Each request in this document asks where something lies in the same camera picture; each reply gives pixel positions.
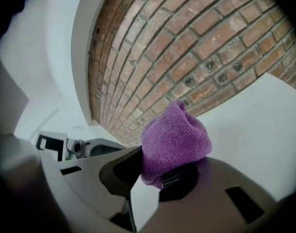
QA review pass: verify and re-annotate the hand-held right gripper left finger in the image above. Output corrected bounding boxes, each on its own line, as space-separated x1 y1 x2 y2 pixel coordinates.
41 146 144 233

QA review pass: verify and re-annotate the purple wiping cloth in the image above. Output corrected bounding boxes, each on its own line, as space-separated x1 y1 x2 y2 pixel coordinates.
139 100 213 190

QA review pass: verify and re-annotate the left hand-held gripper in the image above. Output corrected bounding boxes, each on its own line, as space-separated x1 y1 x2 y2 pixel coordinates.
35 131 126 164

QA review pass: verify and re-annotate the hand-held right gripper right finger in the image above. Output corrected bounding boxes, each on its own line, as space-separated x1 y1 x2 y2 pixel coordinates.
138 158 288 233

